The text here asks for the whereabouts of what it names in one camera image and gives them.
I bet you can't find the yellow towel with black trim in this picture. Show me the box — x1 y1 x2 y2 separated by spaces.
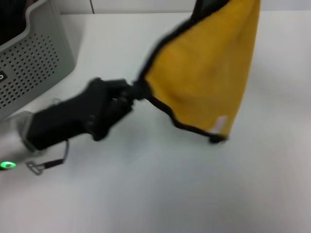
132 0 261 144

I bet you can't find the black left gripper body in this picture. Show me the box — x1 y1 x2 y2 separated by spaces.
26 77 133 151

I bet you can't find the grey perforated storage box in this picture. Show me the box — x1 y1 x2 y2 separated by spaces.
0 0 76 120

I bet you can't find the left arm cable with connector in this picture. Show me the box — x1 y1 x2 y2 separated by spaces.
26 139 70 175

